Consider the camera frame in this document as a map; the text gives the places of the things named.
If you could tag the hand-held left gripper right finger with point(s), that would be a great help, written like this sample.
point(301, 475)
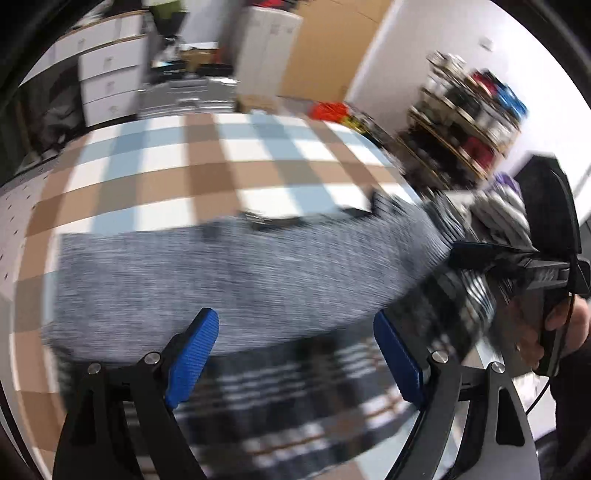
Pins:
point(399, 360)

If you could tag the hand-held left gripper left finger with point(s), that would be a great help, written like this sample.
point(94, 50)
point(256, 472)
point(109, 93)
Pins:
point(191, 360)

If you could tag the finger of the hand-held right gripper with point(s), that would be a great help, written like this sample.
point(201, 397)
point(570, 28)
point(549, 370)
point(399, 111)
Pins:
point(485, 256)

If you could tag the plaid jacket with grey lining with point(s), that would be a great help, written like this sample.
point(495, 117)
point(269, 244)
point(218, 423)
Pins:
point(231, 277)

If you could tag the person's right forearm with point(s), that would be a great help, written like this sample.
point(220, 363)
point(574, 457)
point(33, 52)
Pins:
point(575, 406)

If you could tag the person's right hand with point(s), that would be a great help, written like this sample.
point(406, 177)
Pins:
point(579, 323)

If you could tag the purple white striped cloth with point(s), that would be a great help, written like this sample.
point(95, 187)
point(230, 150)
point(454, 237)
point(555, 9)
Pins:
point(503, 212)

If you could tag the wooden shoe rack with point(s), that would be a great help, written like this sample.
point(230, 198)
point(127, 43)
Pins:
point(461, 129)

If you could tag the group of shoes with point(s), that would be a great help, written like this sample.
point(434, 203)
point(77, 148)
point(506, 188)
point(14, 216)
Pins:
point(480, 92)

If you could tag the blue brown checked blanket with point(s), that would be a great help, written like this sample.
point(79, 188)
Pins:
point(184, 152)

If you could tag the orange bag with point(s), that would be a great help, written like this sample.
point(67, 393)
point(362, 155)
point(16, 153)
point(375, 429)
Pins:
point(328, 110)

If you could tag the wooden door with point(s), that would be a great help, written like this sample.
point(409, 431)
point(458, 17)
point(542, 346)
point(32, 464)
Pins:
point(323, 55)

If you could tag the grey ribbed suitcase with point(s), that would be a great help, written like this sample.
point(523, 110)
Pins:
point(184, 94)

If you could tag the black bag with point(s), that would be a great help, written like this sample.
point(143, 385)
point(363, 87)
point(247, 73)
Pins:
point(55, 110)

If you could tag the white drawer desk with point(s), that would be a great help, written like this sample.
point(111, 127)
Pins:
point(111, 69)

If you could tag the white two-door cabinet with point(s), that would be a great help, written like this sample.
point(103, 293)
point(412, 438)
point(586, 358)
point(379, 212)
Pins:
point(263, 50)

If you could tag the small cardboard box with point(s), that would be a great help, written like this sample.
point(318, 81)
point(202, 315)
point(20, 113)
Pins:
point(198, 56)

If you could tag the green wrapped bouquet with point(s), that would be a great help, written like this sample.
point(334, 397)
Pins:
point(164, 16)

